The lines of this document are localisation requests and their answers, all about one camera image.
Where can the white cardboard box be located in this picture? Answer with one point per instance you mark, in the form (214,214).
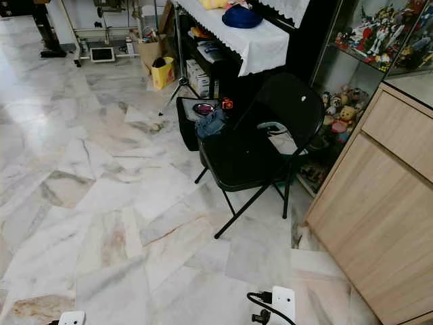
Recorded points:
(199,81)

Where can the yellow bear plush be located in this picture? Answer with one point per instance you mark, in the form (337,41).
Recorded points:
(348,118)

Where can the glass display cabinet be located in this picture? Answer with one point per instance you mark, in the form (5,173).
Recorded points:
(345,71)

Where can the white cloth bag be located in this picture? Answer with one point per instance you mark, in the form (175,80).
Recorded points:
(281,139)

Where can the white framed tablet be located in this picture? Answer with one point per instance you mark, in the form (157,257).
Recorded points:
(102,55)

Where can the white metal rack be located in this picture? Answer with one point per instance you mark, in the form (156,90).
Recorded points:
(79,35)

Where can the light wooden cabinet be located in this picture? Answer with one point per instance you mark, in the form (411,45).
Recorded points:
(379,210)

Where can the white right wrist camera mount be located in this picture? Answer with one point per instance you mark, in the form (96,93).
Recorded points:
(283,305)

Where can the small red gadget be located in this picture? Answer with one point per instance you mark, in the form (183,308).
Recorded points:
(226,105)

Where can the black fabric bag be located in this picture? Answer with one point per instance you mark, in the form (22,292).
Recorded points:
(186,127)

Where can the yellow plush toy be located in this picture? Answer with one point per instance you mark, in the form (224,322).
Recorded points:
(213,3)

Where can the black tripod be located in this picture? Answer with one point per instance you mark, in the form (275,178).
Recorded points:
(179,64)

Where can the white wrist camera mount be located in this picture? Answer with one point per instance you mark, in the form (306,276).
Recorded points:
(283,305)
(72,318)

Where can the tall black furniture piece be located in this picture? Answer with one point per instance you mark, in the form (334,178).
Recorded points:
(314,47)

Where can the blue denim cloth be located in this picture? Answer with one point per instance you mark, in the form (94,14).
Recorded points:
(211,125)

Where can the black floor stand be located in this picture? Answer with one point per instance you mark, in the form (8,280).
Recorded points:
(49,34)

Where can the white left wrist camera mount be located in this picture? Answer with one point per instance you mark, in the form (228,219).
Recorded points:
(72,318)

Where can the yellow paper bag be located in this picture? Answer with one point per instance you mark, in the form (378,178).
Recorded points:
(164,76)

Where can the white red toy robot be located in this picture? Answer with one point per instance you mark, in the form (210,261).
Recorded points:
(377,32)

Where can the small white lace cloth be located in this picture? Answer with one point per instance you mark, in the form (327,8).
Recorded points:
(287,8)

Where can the blue cap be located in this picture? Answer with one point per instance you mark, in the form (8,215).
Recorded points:
(241,17)

